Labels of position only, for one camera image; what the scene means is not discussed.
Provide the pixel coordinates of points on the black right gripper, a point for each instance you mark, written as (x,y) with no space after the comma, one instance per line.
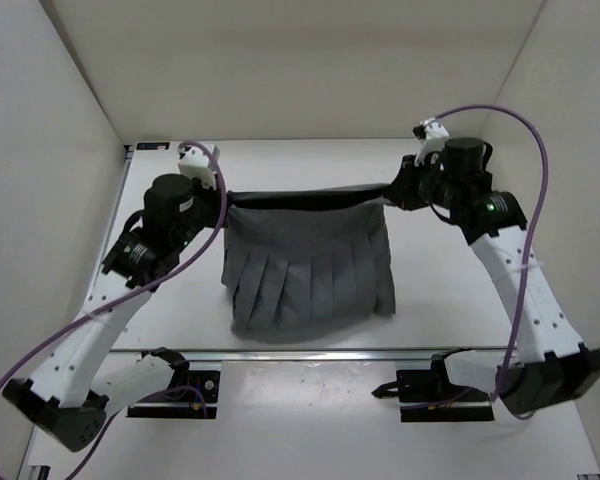
(402,191)

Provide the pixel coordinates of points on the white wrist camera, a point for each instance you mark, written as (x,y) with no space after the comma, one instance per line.
(194,164)
(432,136)

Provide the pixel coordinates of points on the grey pleated skirt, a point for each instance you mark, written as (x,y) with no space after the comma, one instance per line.
(300,263)

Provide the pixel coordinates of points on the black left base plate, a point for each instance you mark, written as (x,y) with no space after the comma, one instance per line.
(194,396)

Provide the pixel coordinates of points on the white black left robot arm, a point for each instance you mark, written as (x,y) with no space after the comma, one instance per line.
(65,396)

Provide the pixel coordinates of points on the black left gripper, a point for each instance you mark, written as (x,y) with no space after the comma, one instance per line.
(216,215)

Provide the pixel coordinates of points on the left blue table label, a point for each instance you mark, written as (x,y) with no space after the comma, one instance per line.
(152,146)

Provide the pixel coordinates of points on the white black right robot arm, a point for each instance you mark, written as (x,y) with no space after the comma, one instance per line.
(546,361)

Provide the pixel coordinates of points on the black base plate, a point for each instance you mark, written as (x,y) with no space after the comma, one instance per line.
(427,395)
(194,396)

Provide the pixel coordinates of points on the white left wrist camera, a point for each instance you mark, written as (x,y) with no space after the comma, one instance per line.
(194,164)

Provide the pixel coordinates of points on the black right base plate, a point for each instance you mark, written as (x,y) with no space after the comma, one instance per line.
(427,395)

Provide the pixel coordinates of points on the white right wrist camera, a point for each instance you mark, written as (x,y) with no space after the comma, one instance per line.
(432,136)

